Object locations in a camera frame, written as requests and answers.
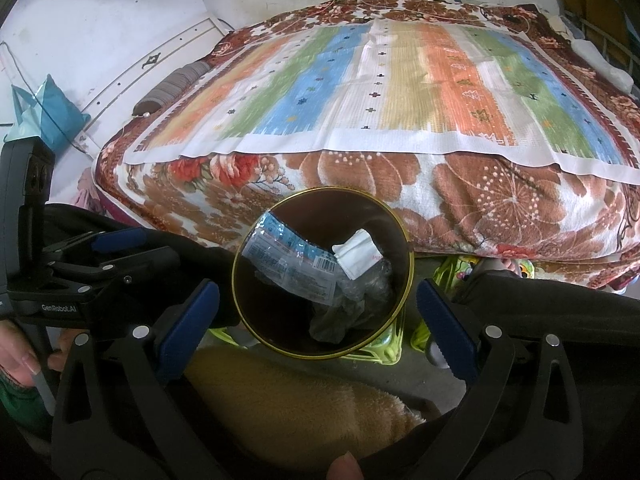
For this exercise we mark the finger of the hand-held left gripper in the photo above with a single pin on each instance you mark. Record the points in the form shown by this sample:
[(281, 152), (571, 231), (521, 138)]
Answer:
[(117, 240), (140, 266)]

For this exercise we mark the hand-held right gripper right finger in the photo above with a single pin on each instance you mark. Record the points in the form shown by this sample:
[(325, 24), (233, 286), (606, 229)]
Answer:
[(447, 332)]

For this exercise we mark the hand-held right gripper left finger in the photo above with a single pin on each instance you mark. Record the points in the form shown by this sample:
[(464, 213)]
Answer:
[(187, 332)]

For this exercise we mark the dark gold-rimmed trash can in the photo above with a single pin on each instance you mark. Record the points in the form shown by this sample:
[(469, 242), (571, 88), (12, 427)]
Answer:
[(280, 322)]

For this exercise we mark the clear plastic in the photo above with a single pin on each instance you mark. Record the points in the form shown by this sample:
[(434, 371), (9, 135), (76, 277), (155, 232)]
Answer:
[(350, 310)]

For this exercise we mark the person's left forearm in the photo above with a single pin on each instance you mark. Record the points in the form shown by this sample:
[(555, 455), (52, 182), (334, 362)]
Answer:
[(17, 405)]

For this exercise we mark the person's left hand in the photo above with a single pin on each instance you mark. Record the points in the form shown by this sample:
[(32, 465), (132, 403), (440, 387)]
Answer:
[(17, 355)]

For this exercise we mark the person's right hand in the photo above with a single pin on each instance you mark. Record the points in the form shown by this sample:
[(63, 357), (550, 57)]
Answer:
[(345, 467)]

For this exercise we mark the person's dark trousers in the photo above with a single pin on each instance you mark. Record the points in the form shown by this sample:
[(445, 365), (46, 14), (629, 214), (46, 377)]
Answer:
[(550, 300)]

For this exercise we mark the teal paper bag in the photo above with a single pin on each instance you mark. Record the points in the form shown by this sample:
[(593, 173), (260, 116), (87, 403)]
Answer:
[(50, 110)]

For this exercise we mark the yellow plush fabric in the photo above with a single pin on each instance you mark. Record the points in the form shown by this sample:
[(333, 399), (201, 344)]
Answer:
[(300, 410)]

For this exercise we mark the grey ribbed pillow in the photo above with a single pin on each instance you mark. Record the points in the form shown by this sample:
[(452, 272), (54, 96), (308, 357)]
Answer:
[(170, 87)]

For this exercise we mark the white headboard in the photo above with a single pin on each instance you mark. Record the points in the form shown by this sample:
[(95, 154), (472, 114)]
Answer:
[(130, 72)]

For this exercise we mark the brown floral blanket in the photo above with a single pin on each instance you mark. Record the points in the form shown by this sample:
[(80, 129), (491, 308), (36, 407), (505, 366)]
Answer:
[(350, 185)]

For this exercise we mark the striped pastel cloth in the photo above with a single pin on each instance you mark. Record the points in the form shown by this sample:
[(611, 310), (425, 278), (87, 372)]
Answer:
[(400, 95)]

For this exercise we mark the white rolled cloth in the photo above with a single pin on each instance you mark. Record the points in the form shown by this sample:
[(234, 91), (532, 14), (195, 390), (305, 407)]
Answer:
[(607, 67)]

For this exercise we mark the metal bed rail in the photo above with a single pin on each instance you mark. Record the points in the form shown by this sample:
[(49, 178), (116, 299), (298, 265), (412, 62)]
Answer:
[(592, 26)]

